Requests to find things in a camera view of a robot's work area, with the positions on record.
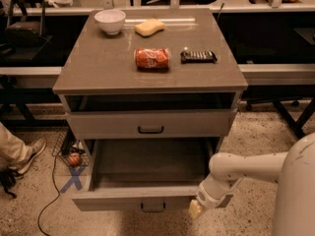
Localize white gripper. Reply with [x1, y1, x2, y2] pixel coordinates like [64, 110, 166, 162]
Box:
[189, 174, 241, 219]

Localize grey drawer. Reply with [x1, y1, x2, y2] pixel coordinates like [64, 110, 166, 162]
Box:
[72, 138, 213, 212]
[66, 109, 236, 140]

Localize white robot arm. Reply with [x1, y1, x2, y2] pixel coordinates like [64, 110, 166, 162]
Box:
[189, 133, 315, 236]

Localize grey top drawer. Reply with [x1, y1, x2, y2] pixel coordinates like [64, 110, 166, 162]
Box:
[66, 109, 236, 140]

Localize grey drawer cabinet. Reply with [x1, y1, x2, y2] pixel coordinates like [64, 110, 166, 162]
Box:
[53, 8, 247, 150]

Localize blue tape cross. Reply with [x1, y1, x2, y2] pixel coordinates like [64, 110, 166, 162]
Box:
[60, 165, 86, 193]

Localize orange ball in basket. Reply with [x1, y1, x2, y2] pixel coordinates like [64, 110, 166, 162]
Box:
[67, 152, 82, 166]

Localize black stand leg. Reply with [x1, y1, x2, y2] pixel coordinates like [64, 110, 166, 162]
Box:
[272, 96, 315, 140]

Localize black chocolate bar packet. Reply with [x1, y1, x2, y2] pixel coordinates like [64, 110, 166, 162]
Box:
[180, 51, 217, 64]

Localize grey sneaker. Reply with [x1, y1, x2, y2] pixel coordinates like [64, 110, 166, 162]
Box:
[17, 138, 46, 175]

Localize yellow sponge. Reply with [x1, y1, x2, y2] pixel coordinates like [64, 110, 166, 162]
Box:
[134, 19, 164, 37]

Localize person's leg beige trousers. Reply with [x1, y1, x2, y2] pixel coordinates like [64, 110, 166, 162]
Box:
[0, 123, 33, 174]

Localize white bowl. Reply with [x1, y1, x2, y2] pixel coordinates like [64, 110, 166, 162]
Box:
[94, 9, 126, 35]

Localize black bag on shelf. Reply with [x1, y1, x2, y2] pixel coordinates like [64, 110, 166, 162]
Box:
[4, 0, 46, 47]

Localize wire basket on floor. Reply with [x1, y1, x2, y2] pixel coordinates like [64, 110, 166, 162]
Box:
[52, 130, 90, 166]

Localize black floor cable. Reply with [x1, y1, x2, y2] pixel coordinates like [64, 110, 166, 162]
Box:
[36, 150, 63, 236]

